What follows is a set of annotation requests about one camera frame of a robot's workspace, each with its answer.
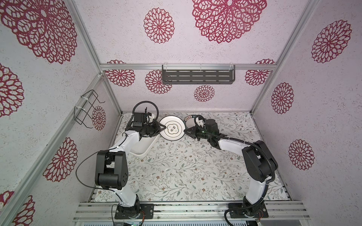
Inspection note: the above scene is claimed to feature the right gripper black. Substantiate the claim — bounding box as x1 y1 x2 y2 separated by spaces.
184 125 212 141

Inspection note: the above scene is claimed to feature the white plate brown line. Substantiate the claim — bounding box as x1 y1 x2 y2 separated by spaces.
160 115 186 141

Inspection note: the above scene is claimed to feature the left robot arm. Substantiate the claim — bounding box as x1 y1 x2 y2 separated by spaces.
95 113 165 208

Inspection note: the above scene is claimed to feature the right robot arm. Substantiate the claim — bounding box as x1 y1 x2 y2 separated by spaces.
184 115 278 208

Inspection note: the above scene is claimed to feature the white plastic bin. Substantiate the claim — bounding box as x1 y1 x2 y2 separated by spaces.
130 135 160 158

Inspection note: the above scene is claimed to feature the green rim plate back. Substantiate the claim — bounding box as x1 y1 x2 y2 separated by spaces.
183 115 198 123

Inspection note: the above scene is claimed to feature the grey slotted wall shelf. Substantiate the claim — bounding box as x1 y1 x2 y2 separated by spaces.
161 65 235 85

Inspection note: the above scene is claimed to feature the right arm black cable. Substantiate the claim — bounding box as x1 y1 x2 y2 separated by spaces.
193 115 278 226

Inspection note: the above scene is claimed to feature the black wire wall rack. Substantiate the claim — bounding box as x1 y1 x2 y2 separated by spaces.
73 89 105 129

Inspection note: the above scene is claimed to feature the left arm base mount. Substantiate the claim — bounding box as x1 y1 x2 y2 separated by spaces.
115 203 155 220

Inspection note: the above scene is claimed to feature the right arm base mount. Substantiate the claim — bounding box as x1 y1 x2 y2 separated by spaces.
228 201 269 219

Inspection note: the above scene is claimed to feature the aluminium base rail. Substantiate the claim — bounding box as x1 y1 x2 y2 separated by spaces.
72 201 310 223

